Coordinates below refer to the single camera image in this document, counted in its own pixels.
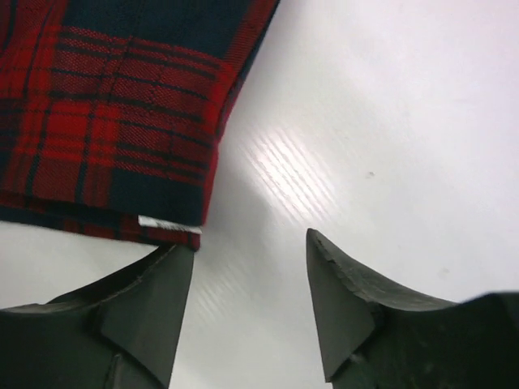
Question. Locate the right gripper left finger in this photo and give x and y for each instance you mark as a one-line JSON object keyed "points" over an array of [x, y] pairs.
{"points": [[121, 331]]}

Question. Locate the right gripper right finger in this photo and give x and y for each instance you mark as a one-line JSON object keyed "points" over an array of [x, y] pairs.
{"points": [[376, 333]]}

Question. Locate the red plaid pleated skirt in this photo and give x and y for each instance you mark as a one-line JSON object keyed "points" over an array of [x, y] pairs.
{"points": [[112, 112]]}

